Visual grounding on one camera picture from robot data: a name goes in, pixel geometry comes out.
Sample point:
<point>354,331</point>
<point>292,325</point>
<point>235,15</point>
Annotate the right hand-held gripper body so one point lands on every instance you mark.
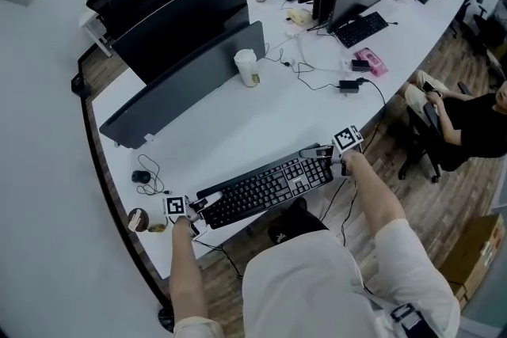
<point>348,138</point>

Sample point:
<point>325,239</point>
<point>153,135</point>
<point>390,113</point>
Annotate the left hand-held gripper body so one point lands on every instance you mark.
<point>175,206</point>

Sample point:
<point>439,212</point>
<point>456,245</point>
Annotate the person's right forearm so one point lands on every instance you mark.
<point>368,194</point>

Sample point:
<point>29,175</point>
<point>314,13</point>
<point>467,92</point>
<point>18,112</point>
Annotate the person's left forearm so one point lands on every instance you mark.
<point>186,269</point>

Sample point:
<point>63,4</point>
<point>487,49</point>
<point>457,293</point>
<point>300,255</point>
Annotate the cream tumbler brown lid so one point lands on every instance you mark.
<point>138,219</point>

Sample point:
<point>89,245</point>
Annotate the black power adapter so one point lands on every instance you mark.
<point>348,86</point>

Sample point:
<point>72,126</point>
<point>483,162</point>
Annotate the person's black shoe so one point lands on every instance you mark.
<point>300,203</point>

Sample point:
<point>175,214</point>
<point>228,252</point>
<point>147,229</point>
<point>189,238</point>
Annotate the person's black trousers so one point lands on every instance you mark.
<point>297,223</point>

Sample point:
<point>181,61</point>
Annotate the white divider clip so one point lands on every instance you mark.
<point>149,138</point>

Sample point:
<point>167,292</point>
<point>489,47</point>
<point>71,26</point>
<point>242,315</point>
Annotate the small black box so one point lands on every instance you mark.
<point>360,65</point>

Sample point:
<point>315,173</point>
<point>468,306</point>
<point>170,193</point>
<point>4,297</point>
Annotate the pink patterned box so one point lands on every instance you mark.
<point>376,61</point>

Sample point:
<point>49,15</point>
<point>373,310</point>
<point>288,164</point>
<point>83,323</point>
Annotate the black phone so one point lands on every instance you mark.
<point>428,87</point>

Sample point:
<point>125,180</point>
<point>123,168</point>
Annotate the dark grey desk divider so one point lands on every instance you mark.
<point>178,91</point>

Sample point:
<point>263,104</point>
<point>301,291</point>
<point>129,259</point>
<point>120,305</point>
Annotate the person's white shirt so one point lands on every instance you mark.
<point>309,289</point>

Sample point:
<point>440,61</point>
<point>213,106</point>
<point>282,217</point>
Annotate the cream tissue box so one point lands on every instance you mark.
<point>299,16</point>

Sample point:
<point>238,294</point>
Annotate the slim black upright computer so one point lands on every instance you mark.
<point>321,2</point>

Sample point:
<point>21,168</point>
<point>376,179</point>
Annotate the brown cardboard box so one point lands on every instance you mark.
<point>459,293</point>
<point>471,249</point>

